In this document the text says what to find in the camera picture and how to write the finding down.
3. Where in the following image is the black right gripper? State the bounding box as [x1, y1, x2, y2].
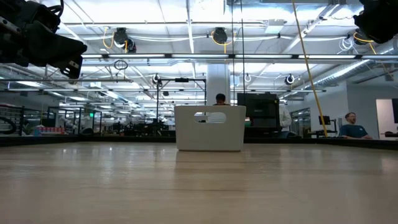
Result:
[353, 0, 398, 44]

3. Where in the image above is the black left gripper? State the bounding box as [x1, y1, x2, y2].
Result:
[0, 0, 88, 80]

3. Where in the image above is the person behind basket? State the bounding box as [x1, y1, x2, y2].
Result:
[213, 93, 231, 106]

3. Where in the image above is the grey plastic basket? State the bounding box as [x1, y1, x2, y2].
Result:
[174, 105, 247, 152]

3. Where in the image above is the black storage rack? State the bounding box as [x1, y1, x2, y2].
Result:
[0, 104, 25, 136]

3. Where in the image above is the seated person at desk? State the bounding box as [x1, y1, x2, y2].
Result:
[338, 111, 374, 140]

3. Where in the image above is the standing person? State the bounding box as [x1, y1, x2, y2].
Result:
[278, 105, 293, 138]

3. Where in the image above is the black cabinet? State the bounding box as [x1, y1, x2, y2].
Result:
[237, 92, 280, 138]

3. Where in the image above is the white building column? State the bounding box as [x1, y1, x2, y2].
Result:
[206, 63, 231, 106]

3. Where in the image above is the black ceiling cable reel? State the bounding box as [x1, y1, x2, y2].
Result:
[353, 29, 374, 46]
[212, 27, 229, 45]
[113, 27, 137, 54]

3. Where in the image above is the silver ventilation duct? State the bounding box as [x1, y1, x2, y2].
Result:
[306, 46, 398, 90]

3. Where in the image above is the yellow hanging cable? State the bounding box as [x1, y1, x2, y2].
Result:
[291, 0, 328, 138]

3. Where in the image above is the dark wall screen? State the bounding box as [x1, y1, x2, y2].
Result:
[391, 98, 398, 124]

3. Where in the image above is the black aluminium table frame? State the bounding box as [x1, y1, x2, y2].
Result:
[0, 136, 398, 151]

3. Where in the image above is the black gantry frame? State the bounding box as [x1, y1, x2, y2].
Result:
[156, 77, 208, 125]

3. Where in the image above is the black hanging cable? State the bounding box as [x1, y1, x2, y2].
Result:
[239, 0, 246, 94]
[231, 0, 236, 106]

